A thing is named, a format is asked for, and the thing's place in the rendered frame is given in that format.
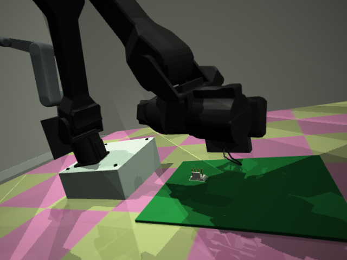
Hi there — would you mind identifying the green circuit board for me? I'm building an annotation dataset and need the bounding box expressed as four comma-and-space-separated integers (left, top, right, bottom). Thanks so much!
134, 155, 347, 243

